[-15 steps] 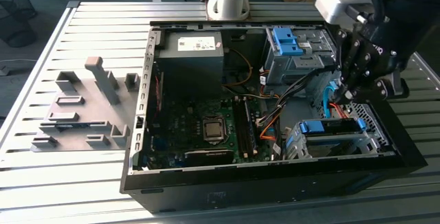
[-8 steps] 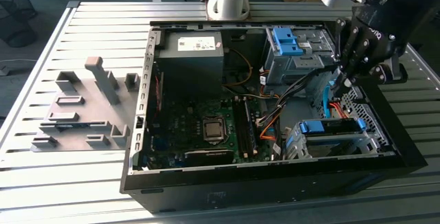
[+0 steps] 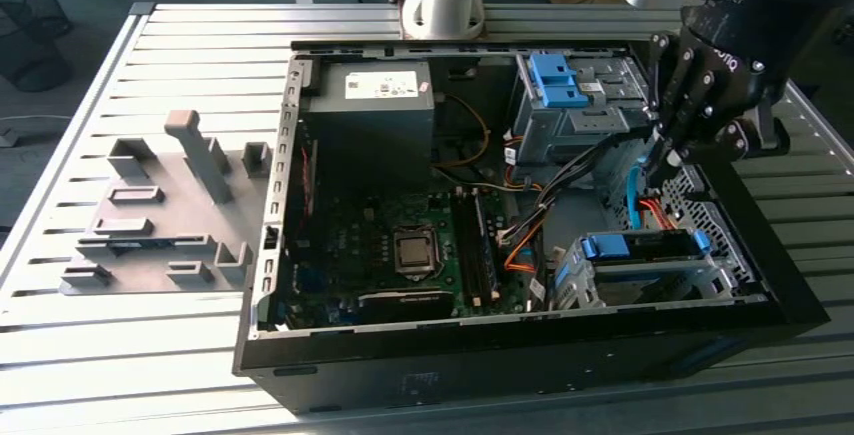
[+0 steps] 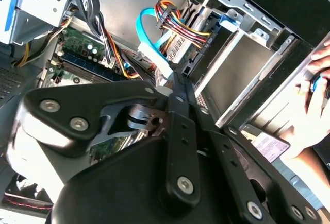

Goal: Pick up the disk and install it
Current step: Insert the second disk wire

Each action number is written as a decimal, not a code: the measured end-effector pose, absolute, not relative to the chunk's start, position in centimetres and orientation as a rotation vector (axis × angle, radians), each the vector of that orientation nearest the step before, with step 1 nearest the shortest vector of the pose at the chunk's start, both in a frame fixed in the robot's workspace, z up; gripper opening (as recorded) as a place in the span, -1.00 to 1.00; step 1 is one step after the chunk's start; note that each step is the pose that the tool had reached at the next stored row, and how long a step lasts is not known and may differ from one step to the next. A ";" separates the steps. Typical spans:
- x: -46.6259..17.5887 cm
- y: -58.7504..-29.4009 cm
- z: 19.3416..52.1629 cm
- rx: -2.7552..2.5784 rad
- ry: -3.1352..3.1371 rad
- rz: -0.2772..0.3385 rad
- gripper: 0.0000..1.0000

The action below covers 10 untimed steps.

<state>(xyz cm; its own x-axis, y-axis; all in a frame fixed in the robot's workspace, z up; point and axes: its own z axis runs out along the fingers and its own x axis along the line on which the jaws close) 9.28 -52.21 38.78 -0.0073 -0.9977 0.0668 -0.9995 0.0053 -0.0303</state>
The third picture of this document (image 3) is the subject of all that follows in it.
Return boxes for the black graphics card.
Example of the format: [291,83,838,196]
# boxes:
[357,288,455,324]

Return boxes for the metal disk bay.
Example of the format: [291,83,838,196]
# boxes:
[550,228,740,309]

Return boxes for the multicolour power wires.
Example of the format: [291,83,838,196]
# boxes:
[431,164,546,196]

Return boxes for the green RAM stick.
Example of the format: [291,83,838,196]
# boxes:
[106,238,208,251]

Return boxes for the CPU socket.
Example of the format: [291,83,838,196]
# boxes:
[389,223,447,282]

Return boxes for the white floor cable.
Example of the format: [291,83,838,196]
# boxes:
[0,113,74,124]

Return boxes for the blue plastic drive latch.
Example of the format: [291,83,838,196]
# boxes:
[526,53,593,109]

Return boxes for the grey power supply unit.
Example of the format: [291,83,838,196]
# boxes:
[303,58,439,191]

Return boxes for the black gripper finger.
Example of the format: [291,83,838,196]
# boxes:
[645,33,682,195]
[670,47,793,164]

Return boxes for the blue data wire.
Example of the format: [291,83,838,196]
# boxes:
[625,153,654,232]

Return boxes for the black RAM stick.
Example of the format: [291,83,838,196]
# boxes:
[447,187,487,307]

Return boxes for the black mesh waste basket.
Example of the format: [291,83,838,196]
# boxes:
[0,0,74,92]

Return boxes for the red power wire black plug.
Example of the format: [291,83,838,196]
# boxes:
[637,196,681,231]

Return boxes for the grey parts rack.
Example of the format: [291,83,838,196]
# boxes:
[59,108,275,297]

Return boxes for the green motherboard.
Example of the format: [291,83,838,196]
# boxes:
[286,187,535,329]

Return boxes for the hard disk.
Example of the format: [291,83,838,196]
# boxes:
[554,228,714,301]

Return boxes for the metal optical drive cage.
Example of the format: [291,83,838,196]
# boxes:
[513,52,659,166]

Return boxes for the orange wire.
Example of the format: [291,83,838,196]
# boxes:
[501,224,541,274]

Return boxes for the thin yellow wire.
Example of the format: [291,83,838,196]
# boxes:
[433,96,493,176]

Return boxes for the black cable bundle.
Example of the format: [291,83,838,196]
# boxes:
[497,127,659,251]

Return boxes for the black open PC case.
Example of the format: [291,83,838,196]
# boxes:
[230,38,833,415]

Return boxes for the silver CPU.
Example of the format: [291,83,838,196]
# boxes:
[398,235,434,265]

